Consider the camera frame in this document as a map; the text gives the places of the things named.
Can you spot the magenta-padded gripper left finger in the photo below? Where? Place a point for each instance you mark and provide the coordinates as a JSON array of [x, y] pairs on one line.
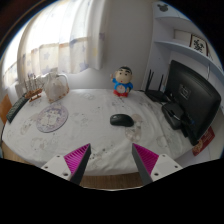
[[76, 159]]

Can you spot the white star printed curtain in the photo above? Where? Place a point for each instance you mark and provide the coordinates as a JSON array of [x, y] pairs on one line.
[[56, 40]]

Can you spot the black keyboard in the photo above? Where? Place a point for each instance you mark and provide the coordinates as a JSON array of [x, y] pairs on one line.
[[16, 108]]

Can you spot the wooden ship model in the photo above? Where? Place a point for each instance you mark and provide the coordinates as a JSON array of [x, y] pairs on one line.
[[33, 90]]

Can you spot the red printed packet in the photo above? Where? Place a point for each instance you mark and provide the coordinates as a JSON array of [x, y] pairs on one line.
[[204, 143]]

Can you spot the white wall shelf unit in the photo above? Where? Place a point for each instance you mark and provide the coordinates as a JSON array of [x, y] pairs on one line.
[[180, 46]]

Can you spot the cartoon boy figure alarm clock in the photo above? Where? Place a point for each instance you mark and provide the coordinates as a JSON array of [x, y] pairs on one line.
[[122, 82]]

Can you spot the white printed tablecloth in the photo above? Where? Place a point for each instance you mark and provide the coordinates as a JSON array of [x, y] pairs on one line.
[[93, 140]]

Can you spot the black router with antennas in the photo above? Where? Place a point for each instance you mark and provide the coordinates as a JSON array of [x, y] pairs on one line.
[[156, 95]]

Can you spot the black desktop box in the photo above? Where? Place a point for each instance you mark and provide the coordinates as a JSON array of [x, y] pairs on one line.
[[172, 115]]

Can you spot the round purple printed mouse pad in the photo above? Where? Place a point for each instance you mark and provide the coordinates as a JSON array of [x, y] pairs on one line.
[[52, 118]]

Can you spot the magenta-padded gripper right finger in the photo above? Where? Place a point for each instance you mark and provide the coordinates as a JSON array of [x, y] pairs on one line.
[[146, 159]]

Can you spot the black computer monitor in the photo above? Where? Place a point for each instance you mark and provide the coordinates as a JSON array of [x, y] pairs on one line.
[[193, 96]]

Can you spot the black computer mouse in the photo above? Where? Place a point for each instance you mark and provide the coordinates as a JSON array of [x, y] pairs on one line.
[[121, 120]]

